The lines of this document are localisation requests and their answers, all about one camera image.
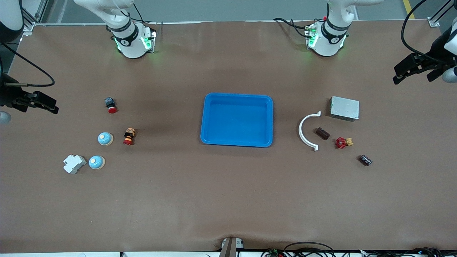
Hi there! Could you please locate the light blue call bell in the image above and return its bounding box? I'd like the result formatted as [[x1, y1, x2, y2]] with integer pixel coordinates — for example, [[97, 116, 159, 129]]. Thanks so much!
[[89, 155, 106, 170], [97, 132, 114, 146]]

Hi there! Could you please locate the red push button black body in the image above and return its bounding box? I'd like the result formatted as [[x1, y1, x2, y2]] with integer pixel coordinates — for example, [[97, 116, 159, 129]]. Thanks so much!
[[104, 97, 118, 114]]

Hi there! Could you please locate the white circuit breaker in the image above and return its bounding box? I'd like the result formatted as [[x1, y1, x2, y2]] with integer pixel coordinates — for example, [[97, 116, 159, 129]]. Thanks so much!
[[63, 154, 87, 175]]

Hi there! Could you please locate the grey metal box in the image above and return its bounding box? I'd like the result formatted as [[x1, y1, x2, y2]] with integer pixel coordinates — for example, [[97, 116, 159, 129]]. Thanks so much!
[[330, 96, 360, 122]]

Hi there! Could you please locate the blue plastic tray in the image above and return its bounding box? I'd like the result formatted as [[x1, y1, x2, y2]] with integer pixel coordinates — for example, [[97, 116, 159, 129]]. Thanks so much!
[[200, 92, 274, 148]]

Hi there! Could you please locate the brown table cover mat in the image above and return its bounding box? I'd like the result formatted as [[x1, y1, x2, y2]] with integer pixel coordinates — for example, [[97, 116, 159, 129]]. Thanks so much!
[[0, 20, 457, 255]]

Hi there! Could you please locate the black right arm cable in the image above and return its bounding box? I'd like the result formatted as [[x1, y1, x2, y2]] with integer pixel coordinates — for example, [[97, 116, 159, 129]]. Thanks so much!
[[0, 42, 56, 87]]

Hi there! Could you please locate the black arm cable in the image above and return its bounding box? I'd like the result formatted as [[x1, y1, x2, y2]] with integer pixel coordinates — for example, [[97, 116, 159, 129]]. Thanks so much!
[[0, 42, 56, 87], [401, 0, 448, 65]]

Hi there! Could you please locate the aluminium frame post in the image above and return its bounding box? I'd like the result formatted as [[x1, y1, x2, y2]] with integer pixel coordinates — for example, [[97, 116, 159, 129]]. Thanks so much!
[[428, 0, 457, 27], [21, 0, 49, 37]]

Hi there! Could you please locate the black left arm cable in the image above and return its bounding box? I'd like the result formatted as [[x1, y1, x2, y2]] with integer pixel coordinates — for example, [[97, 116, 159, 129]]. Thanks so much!
[[401, 0, 448, 65]]

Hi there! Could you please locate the white half-ring pipe clamp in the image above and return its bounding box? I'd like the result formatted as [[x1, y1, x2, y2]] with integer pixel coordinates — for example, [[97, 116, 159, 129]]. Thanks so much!
[[298, 111, 321, 152]]

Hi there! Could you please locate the black base power cable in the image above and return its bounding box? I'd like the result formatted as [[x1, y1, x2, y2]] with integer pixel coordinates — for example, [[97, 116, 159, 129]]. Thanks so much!
[[132, 3, 164, 25], [273, 17, 310, 40]]

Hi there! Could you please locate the black cable bundle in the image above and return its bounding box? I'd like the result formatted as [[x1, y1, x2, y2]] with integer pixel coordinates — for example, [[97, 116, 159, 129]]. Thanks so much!
[[361, 247, 457, 257]]

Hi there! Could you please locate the black looped cable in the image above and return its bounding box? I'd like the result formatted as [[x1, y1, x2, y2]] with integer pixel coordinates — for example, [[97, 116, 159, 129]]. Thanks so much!
[[284, 242, 335, 257]]

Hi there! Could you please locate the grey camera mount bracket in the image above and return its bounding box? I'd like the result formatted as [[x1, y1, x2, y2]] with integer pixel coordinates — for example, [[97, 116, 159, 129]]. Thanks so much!
[[219, 237, 245, 257]]

